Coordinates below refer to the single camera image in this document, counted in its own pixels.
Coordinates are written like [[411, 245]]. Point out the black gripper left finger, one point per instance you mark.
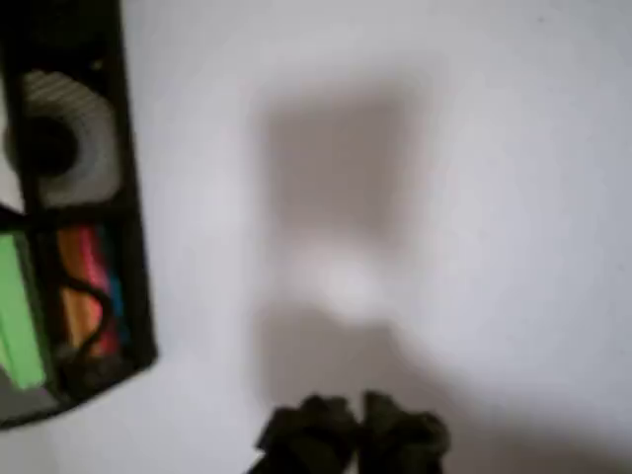
[[311, 434]]

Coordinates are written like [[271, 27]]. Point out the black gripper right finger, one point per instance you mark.
[[402, 434]]

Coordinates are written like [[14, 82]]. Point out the black mesh desk organizer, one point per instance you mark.
[[133, 247]]

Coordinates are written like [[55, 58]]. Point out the neon coloured page flags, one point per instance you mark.
[[81, 257]]

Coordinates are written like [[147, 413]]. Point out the green sticky note pad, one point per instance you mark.
[[20, 306]]

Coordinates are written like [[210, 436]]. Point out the white tape roll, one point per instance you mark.
[[94, 128]]

